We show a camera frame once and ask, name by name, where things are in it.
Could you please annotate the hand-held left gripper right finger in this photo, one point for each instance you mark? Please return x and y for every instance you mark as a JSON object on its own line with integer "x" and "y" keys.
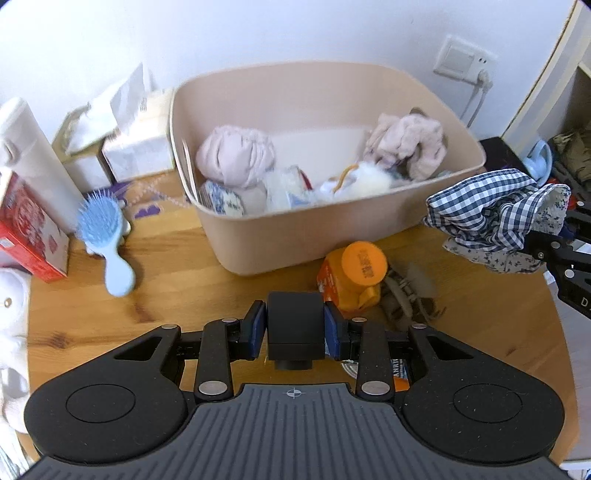
{"x": 334, "y": 332}

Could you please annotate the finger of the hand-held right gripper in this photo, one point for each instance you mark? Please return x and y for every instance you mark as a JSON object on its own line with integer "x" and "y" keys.
{"x": 558, "y": 251}
{"x": 579, "y": 220}

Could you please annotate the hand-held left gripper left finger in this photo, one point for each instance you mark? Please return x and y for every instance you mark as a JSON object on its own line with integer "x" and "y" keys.
{"x": 256, "y": 330}

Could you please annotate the small black box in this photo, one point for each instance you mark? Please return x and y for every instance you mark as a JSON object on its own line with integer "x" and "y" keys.
{"x": 295, "y": 327}

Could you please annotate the orange plastic bottle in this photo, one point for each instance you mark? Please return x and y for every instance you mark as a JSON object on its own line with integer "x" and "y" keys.
{"x": 355, "y": 272}

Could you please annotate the blue checked floral cloth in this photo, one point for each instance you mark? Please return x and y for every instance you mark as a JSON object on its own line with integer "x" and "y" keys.
{"x": 485, "y": 212}

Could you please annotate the beige hair claw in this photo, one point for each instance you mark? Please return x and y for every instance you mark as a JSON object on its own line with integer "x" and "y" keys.
{"x": 411, "y": 295}

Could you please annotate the beige plastic storage basket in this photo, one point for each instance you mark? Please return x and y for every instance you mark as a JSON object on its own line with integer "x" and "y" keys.
{"x": 300, "y": 240}

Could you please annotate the blue patterned tissue pack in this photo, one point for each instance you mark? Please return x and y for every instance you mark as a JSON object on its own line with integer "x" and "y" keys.
{"x": 221, "y": 198}

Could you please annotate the white fluffy scrunchie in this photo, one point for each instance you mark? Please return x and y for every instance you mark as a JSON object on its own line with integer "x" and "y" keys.
{"x": 364, "y": 180}

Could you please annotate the pink fluffy hat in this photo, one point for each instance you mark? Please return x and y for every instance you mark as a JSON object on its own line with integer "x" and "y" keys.
{"x": 235, "y": 154}

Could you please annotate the pale pink cloth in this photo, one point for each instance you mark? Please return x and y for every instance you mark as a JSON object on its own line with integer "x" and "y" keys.
{"x": 406, "y": 143}

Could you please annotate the wooden desktop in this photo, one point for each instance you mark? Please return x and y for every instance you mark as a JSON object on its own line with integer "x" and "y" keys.
{"x": 184, "y": 286}

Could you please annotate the light blue headphones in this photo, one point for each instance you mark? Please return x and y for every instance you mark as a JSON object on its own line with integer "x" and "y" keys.
{"x": 538, "y": 161}

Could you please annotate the olive cloth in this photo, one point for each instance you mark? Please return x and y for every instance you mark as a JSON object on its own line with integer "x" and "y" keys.
{"x": 572, "y": 145}

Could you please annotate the black board with purple print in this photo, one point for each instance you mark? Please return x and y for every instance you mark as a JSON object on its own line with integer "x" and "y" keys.
{"x": 503, "y": 154}

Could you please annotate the white cabinet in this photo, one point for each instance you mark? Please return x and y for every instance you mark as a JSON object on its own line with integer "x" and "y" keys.
{"x": 554, "y": 69}

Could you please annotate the purple floral table mat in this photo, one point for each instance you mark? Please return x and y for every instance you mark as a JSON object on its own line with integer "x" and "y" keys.
{"x": 152, "y": 203}

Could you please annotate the light blue hairbrush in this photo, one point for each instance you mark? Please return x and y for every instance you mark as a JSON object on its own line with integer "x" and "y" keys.
{"x": 99, "y": 221}

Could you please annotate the white tissue pack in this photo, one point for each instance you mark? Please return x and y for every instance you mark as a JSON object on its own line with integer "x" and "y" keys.
{"x": 138, "y": 138}

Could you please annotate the olive tissue box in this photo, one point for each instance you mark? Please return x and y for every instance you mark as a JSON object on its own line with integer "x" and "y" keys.
{"x": 85, "y": 161}

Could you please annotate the white plush toy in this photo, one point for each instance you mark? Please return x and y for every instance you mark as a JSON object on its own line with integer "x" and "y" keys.
{"x": 9, "y": 332}

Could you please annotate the red and white carton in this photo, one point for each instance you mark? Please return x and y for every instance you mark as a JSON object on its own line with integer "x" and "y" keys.
{"x": 27, "y": 230}

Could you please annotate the white thermos bottle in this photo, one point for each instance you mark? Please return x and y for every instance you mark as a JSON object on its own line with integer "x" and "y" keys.
{"x": 32, "y": 152}

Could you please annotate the white wall socket switch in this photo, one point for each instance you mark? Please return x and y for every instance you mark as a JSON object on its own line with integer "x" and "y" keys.
{"x": 461, "y": 57}

